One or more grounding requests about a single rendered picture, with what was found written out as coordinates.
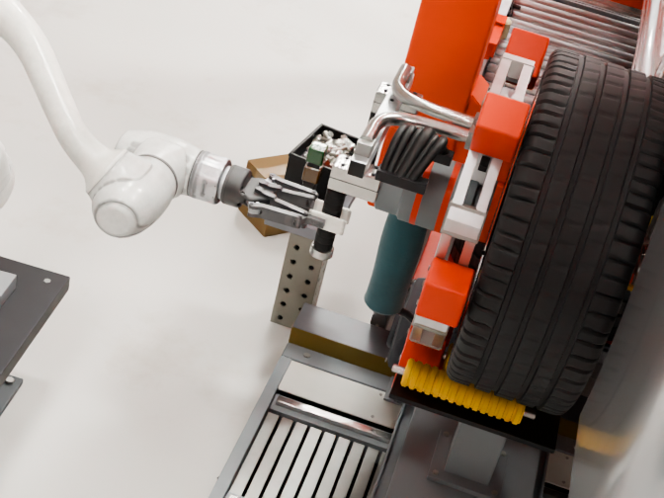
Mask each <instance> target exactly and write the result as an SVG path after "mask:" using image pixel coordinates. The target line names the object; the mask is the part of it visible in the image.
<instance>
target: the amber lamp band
mask: <svg viewBox="0 0 664 498"><path fill-rule="evenodd" d="M323 168H324V164H322V166H321V167H320V168H319V169H316V168H313V167H310V166H307V162H306V164H305V166H304V168H303V173H302V177H301V179H302V180H303V181H306V182H309V183H312V184H315V185H316V184H318V182H319V180H320V178H321V176H322V172H323Z"/></svg>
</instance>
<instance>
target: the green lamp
mask: <svg viewBox="0 0 664 498"><path fill-rule="evenodd" d="M327 151H328V145H326V144H323V143H320V142H316V141H312V143H311V144H310V146H309V147H308V151H307V155H306V162H309V163H312V164H315V165H318V166H322V164H323V162H324V161H325V159H326V155H327Z"/></svg>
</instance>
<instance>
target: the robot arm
mask: <svg viewBox="0 0 664 498"><path fill-rule="evenodd" d="M0 37H1V38H2V39H3V40H4V41H5V42H6V43H7V44H8V45H9V46H10V47H11V48H12V49H13V50H14V51H15V53H16V54H17V55H18V57H19V59H20V61H21V62H22V64H23V66H24V68H25V70H26V73H27V75H28V77H29V79H30V81H31V84H32V86H33V88H34V90H35V92H36V95H37V97H38V99H39V101H40V103H41V107H42V109H43V111H44V113H45V116H46V118H47V120H48V122H49V124H50V126H51V129H52V131H53V133H54V135H55V136H56V138H57V140H58V142H59V144H60V145H61V147H62V148H63V150H64V151H65V153H66V154H67V155H68V157H69V158H70V159H71V161H72V162H73V163H74V164H75V166H76V167H77V168H78V169H79V171H80V172H81V173H82V175H83V177H84V179H85V185H86V191H85V192H86V193H87V194H88V196H89V197H90V199H91V201H92V213H93V217H94V220H95V222H96V224H97V225H98V227H99V228H100V229H101V230H102V231H103V232H105V233H106V234H108V235H110V236H113V237H117V238H127V237H132V236H134V235H137V234H139V233H141V232H142V231H144V230H145V229H147V228H148V227H150V226H151V225H152V224H153V223H154V222H155V221H156V220H157V219H158V218H159V217H160V216H161V215H162V214H163V213H164V212H165V210H166V209H167V207H168V206H169V205H170V203H171V201H172V200H173V199H175V198H178V197H179V196H180V195H184V196H188V197H191V198H193V199H198V200H201V201H204V202H207V203H210V204H213V205H217V204H218V203H219V202H222V203H223V204H225V205H228V206H231V207H235V208H240V207H241V206H242V205H245V206H246V207H248V213H247V215H248V216H249V217H258V218H263V219H266V220H269V221H272V222H276V223H279V224H283V225H286V226H290V227H293V228H297V229H300V227H301V228H305V227H306V225H307V224H309V225H312V226H315V227H318V228H321V229H324V230H327V231H330V232H333V233H336V234H339V235H343V234H344V230H345V226H346V224H349V222H350V218H351V214H352V210H351V209H349V208H346V207H343V208H342V212H341V216H340V218H338V217H335V216H332V215H329V214H326V213H323V212H321V211H322V207H323V203H324V201H322V200H319V199H318V195H319V194H318V193H317V192H316V191H314V190H311V189H309V188H306V187H304V186H301V185H299V184H296V183H293V182H291V181H288V180H285V179H282V178H280V177H279V176H277V175H276V174H274V173H270V175H269V178H268V179H263V178H255V177H253V176H252V172H251V170H250V169H247V168H244V167H241V166H238V165H235V164H234V165H232V163H231V160H230V159H229V158H226V157H223V156H220V155H216V154H213V153H210V152H209V151H204V150H202V149H199V148H197V147H196V146H194V145H193V144H192V143H191V142H189V141H186V140H184V139H182V138H179V137H176V136H173V135H170V134H167V133H163V132H159V131H154V130H147V129H130V130H128V131H126V132H125V133H124V134H123V135H122V136H121V137H120V139H119V140H118V142H117V144H116V147H115V149H111V148H109V147H107V146H105V145H104V144H102V143H101V142H100V141H99V140H97V139H96V138H95V137H94V136H93V135H92V133H91V132H90V131H89V130H88V128H87V127H86V126H85V125H84V123H83V121H82V119H81V117H80V114H79V112H78V110H77V107H76V105H75V102H74V100H73V97H72V95H71V92H70V90H69V88H68V85H67V83H66V80H65V78H64V75H63V73H62V70H61V68H60V66H59V63H58V61H57V58H56V56H55V54H54V51H53V49H52V47H51V45H50V43H49V41H48V40H47V38H46V36H45V35H44V33H43V31H42V29H41V28H40V27H39V25H38V24H37V22H36V21H35V20H34V18H33V17H32V16H31V15H30V13H29V12H28V11H27V10H26V8H25V7H24V6H23V5H22V4H21V2H20V1H19V0H0ZM14 184H15V170H14V166H13V163H12V161H11V159H10V157H9V155H8V154H7V153H6V152H5V147H4V145H3V143H2V142H1V141H0V209H1V208H2V207H3V206H4V205H5V204H6V203H7V201H8V200H9V198H10V196H11V194H12V191H13V188H14ZM276 192H277V195H276ZM302 208H308V209H309V212H308V211H307V210H304V209H302Z"/></svg>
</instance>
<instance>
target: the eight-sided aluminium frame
mask: <svg viewBox="0 0 664 498"><path fill-rule="evenodd" d="M534 65H535V62H534V61H532V60H528V59H525V58H522V57H520V56H516V55H513V54H510V53H507V52H504V54H503V56H501V57H500V60H499V64H498V67H497V70H496V75H495V78H494V80H493V83H492V86H491V88H490V91H487V93H488V92H492V93H495V94H498V95H500V93H501V90H502V87H504V86H505V83H506V80H508V81H511V82H514V83H517V87H516V90H515V93H514V96H513V98H511V99H514V100H517V101H521V102H523V101H524V96H525V93H526V90H527V87H528V84H530V82H531V79H532V76H533V73H534V70H535V67H534ZM478 156H479V153H478V152H475V151H472V150H470V148H469V151H468V154H467V157H466V160H465V163H464V166H463V169H462V172H461V175H460V178H459V181H458V184H457V187H456V192H455V195H454V198H453V199H452V200H451V201H450V204H449V207H448V210H447V213H446V216H445V219H444V223H443V226H442V229H441V233H442V235H441V238H440V241H439V244H438V247H437V251H436V254H435V257H438V258H441V259H444V260H447V261H448V259H449V256H450V253H451V250H452V247H453V244H454V241H455V239H454V237H455V238H458V239H461V240H464V241H465V242H464V245H463V248H462V252H461V255H460V258H459V261H458V264H459V265H462V266H465V267H468V265H469V262H470V259H471V256H472V253H473V250H474V247H475V244H477V243H478V240H479V237H480V234H481V231H482V228H483V225H484V222H485V219H486V216H487V214H488V211H487V208H488V205H489V202H490V199H491V196H492V193H493V190H494V187H495V184H496V181H497V178H498V175H499V172H500V169H501V166H502V163H503V160H500V159H497V158H494V157H493V159H492V162H491V165H490V168H489V171H488V174H487V177H486V180H485V183H484V186H483V189H482V192H481V195H480V198H479V201H478V204H477V207H473V206H470V205H467V204H464V203H463V201H464V198H465V195H466V192H467V189H468V186H469V183H470V180H471V177H472V174H473V171H474V168H475V165H476V162H477V159H478ZM435 257H434V258H435ZM412 326H413V328H412V331H411V334H410V337H409V340H410V341H411V342H414V343H417V344H420V345H423V346H426V347H429V348H432V349H435V350H438V351H440V350H442V348H443V345H444V342H445V339H446V336H447V335H448V332H449V329H450V326H448V325H445V324H442V323H439V322H436V321H433V320H430V319H427V318H424V317H421V316H418V315H416V314H414V318H413V321H412Z"/></svg>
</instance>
